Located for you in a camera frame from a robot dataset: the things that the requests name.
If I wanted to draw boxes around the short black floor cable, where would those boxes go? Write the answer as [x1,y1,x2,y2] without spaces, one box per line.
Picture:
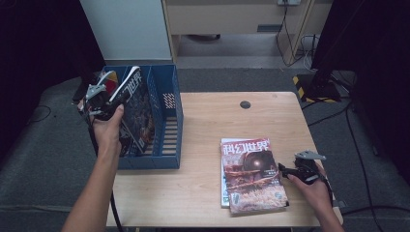
[306,107,352,128]

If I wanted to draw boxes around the dark blue illustrated magazine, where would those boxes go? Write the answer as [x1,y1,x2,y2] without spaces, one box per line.
[108,65,157,157]

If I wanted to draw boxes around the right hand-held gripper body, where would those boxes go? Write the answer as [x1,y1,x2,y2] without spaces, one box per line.
[285,149,327,186]

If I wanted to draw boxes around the left hand-held gripper cable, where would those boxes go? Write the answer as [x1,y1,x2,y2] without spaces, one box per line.
[84,109,125,232]

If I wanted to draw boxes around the long black floor cable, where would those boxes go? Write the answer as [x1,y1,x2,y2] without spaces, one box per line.
[344,100,378,232]

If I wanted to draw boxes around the thick black floor cable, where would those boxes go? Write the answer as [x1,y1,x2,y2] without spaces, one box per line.
[340,204,410,218]

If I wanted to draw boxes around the dark curtain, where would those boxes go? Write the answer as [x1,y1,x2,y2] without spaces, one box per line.
[311,0,410,177]
[0,0,106,165]

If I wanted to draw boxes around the black stand base striped tape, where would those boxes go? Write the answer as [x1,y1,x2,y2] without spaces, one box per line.
[71,74,102,104]
[292,72,342,104]

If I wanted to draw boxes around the person's right hand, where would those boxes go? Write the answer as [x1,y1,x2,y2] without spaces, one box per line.
[285,162,335,220]

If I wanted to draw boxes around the red-brown illustrated magazine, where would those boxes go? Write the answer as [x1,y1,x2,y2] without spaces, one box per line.
[220,138,290,216]

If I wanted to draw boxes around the thin black floor cable loop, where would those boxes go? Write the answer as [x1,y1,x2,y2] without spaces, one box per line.
[26,104,53,126]

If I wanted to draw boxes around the white cabinet panel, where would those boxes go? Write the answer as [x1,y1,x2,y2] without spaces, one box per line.
[78,0,173,62]

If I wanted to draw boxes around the person's left hand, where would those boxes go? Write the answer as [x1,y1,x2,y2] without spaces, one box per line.
[76,99,126,159]

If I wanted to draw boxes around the white cables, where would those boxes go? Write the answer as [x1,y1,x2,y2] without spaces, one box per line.
[300,33,321,72]

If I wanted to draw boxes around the blue plastic file rack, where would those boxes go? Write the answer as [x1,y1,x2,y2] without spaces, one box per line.
[102,63,185,170]

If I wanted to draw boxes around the portrait magazine with red banner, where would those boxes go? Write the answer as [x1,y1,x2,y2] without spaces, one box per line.
[77,71,139,159]

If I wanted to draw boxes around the right hand-held gripper cable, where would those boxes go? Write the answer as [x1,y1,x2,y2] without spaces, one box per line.
[313,172,337,208]

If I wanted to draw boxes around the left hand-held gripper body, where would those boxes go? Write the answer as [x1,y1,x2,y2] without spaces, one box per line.
[81,82,126,122]

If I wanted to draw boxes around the black hanging power cable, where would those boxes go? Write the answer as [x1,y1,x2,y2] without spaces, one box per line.
[275,4,312,69]

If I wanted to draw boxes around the hand-held gripper cable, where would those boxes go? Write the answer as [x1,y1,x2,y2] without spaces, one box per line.
[84,109,125,232]
[313,172,337,208]

